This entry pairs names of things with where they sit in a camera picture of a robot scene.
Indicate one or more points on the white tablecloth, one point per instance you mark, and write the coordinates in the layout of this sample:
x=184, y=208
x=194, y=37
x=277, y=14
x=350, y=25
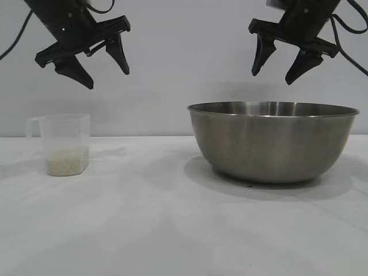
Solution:
x=184, y=230

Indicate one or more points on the right wrist camera unit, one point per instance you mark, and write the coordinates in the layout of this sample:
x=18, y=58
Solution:
x=274, y=3

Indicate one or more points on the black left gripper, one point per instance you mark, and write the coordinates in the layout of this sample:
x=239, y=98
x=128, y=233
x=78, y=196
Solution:
x=69, y=26

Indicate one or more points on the clear plastic measuring cup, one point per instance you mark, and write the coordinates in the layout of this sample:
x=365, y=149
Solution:
x=66, y=135

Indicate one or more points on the stainless steel mixing bowl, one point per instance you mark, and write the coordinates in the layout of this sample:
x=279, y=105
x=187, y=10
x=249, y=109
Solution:
x=273, y=143

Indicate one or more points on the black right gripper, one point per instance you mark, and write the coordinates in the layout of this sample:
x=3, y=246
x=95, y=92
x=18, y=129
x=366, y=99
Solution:
x=302, y=23

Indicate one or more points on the white rice grains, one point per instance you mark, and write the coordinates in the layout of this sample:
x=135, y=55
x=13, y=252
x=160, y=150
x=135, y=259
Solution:
x=67, y=164

